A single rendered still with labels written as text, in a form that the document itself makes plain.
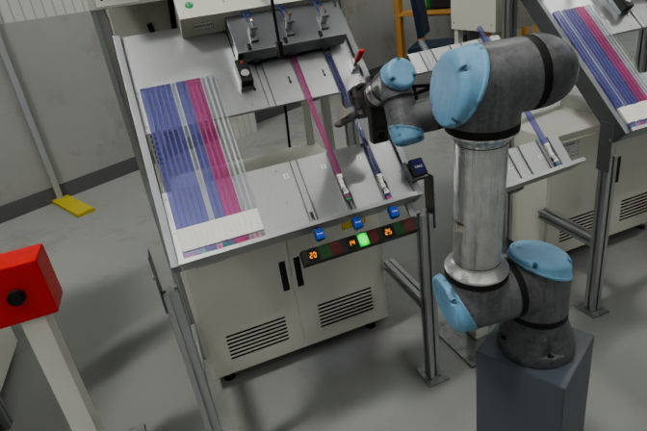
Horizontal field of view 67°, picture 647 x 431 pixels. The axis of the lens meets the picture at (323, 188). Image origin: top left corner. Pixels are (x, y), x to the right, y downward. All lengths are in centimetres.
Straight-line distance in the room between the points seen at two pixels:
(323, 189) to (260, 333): 68
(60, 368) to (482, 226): 119
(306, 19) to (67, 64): 287
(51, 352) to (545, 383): 121
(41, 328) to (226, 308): 55
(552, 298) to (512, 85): 45
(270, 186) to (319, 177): 14
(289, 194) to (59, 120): 305
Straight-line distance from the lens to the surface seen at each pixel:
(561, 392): 109
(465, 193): 83
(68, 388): 162
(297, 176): 134
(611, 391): 190
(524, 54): 78
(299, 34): 152
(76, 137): 423
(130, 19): 174
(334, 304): 184
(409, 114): 112
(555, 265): 100
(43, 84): 413
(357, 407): 177
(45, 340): 153
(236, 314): 174
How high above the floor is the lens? 132
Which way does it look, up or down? 24 degrees down
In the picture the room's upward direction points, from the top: 8 degrees counter-clockwise
